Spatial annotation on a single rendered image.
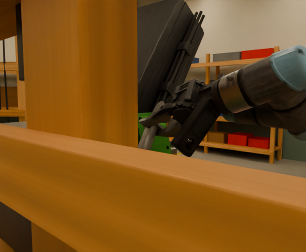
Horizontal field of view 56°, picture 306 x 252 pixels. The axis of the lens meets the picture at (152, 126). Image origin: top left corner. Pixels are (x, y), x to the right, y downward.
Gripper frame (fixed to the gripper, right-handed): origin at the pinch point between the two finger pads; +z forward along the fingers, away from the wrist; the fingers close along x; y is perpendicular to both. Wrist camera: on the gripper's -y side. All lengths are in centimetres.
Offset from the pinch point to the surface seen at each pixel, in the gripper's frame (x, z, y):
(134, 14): 25.5, -23.4, -7.2
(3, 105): 2, 263, 119
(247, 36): -298, 170, 528
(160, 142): -9.7, 7.7, 5.3
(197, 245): 20, -34, -34
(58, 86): 27.1, -15.8, -17.8
